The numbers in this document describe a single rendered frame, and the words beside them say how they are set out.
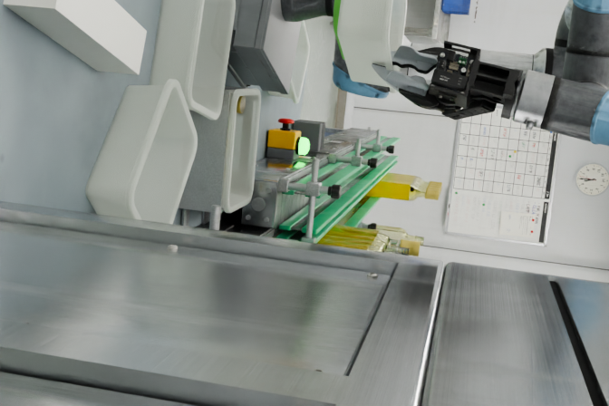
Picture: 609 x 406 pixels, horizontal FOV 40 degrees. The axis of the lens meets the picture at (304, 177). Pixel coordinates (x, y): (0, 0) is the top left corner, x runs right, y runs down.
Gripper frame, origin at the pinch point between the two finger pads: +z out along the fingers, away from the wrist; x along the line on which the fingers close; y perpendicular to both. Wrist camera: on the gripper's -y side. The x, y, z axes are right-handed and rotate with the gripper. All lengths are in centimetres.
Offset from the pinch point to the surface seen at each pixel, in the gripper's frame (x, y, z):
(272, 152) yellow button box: 4, -78, 34
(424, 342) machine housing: 37, 64, -20
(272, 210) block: 22, -42, 20
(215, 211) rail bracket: 29.6, 21.5, 10.1
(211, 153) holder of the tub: 17.0, -20.3, 28.1
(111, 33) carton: 13.2, 28.5, 27.6
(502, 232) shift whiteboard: -76, -641, -32
